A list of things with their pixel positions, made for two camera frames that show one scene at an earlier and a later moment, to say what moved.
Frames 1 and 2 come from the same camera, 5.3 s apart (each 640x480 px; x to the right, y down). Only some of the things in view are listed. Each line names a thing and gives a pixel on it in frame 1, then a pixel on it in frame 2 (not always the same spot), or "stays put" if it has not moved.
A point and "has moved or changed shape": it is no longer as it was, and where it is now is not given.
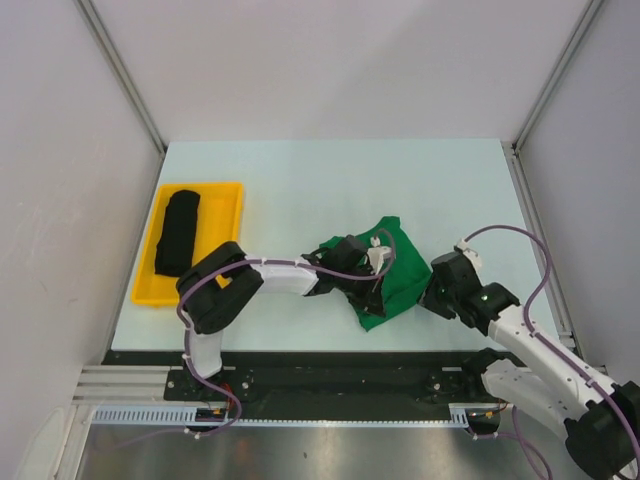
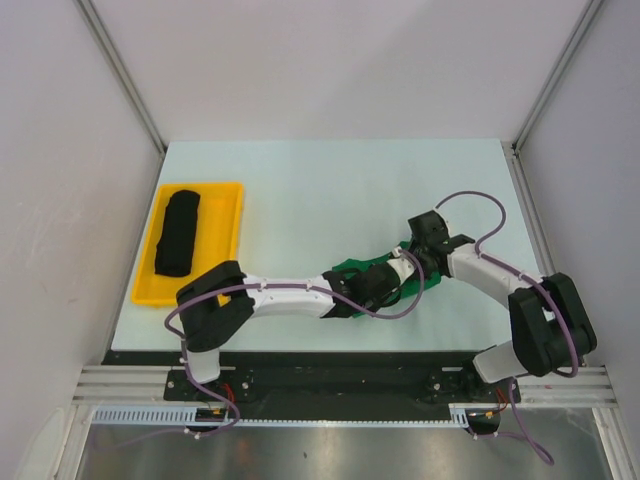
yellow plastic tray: (218, 222) stays put
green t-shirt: (406, 278) has moved or changed shape
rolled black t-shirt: (176, 245) stays put
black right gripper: (428, 298) → (414, 242)
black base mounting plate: (323, 377) stays put
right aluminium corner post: (511, 148) stays put
